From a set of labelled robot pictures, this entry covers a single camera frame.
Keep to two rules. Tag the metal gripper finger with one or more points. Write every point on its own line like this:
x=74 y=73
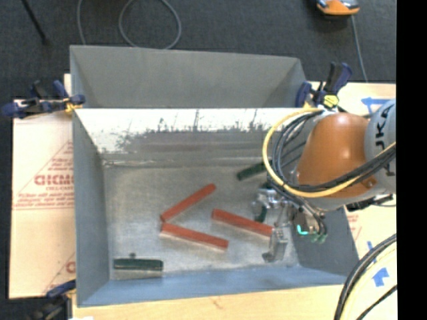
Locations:
x=258 y=205
x=277 y=245

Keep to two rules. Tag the dark green flat block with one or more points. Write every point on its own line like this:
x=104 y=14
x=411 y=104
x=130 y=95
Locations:
x=137 y=265
x=250 y=172

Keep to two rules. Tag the grey metal bin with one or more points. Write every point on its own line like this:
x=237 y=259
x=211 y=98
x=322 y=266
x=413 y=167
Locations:
x=187 y=78

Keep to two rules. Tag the black cylinder on white bracket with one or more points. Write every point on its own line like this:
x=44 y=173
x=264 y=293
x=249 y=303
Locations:
x=363 y=204

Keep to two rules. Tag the red-brown flat block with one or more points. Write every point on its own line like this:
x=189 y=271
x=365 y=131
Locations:
x=188 y=201
x=241 y=222
x=193 y=235

